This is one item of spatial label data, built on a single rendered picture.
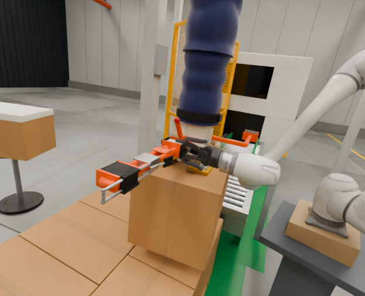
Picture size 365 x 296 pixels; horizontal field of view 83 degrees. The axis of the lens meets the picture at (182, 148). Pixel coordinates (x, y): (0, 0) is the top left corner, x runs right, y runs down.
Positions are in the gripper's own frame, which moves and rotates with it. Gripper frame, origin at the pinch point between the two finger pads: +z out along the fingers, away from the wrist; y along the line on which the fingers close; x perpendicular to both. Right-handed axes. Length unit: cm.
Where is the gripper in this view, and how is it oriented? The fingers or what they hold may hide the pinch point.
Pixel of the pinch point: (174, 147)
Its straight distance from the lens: 86.9
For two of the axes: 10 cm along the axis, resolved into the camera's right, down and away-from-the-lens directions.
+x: 4.1, -2.5, 8.8
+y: -1.3, 9.4, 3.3
